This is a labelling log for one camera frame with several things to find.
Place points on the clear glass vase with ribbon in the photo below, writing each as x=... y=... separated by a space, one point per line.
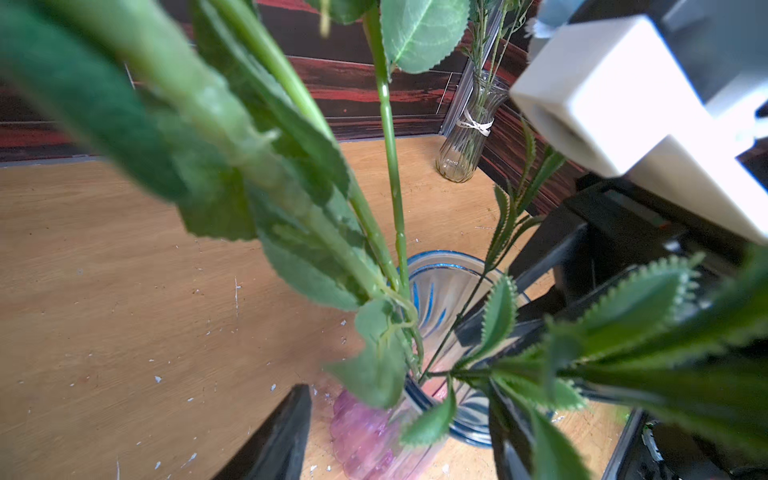
x=470 y=123

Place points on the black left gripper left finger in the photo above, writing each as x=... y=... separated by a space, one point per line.
x=276 y=450

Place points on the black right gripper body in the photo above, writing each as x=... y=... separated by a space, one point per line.
x=598 y=235

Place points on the light blue flower bunch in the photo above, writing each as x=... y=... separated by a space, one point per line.
x=492 y=23

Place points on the white flower stem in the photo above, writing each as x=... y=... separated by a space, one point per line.
x=225 y=130

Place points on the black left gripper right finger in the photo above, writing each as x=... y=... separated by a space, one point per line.
x=511 y=436

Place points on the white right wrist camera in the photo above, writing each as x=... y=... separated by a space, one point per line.
x=667 y=93

